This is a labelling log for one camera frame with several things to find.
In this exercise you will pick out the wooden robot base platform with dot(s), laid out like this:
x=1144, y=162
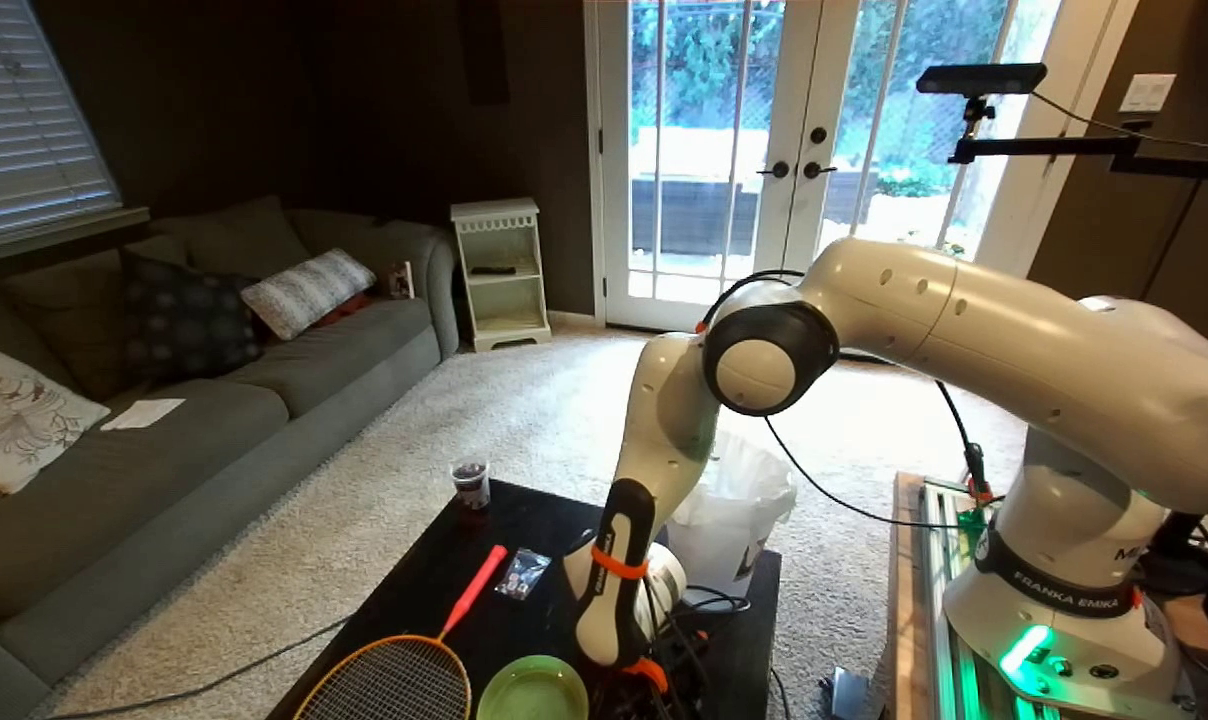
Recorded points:
x=913, y=603

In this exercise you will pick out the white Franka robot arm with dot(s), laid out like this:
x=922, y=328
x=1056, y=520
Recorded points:
x=1006, y=333

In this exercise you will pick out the white window blinds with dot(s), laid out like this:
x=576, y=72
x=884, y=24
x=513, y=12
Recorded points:
x=29, y=123

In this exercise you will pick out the white printed pillow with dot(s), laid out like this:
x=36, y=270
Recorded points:
x=16, y=414

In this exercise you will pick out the green bowl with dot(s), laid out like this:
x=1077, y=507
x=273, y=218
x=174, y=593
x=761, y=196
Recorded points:
x=524, y=691

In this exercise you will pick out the dark patterned pillow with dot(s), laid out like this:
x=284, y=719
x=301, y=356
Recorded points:
x=184, y=326

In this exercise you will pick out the small white shelf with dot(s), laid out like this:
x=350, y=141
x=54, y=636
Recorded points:
x=500, y=273

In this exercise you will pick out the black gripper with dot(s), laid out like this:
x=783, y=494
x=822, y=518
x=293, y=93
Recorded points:
x=687, y=655

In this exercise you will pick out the small dark cup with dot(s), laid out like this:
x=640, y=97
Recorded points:
x=469, y=486

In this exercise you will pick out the grey fabric sofa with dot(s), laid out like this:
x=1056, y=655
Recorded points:
x=167, y=480

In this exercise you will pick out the white wall switch plate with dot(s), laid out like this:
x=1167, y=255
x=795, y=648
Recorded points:
x=1151, y=89

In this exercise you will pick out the white striped pillow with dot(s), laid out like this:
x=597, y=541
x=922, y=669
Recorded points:
x=309, y=290

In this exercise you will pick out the black bar camera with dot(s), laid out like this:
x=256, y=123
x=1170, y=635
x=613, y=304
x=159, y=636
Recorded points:
x=984, y=79

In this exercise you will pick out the white paper sheet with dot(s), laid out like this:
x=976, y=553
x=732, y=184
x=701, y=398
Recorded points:
x=140, y=414

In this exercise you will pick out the brown pillow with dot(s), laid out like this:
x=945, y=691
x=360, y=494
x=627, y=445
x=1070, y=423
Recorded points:
x=70, y=315

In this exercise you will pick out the white glass door leaf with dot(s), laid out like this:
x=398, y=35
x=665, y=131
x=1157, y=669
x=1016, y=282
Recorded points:
x=613, y=162
x=819, y=82

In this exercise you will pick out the black camera stand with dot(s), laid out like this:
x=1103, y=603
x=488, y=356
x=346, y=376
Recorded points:
x=1087, y=145

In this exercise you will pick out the small clear plastic packet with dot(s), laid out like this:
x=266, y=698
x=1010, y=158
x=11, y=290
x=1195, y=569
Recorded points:
x=521, y=572

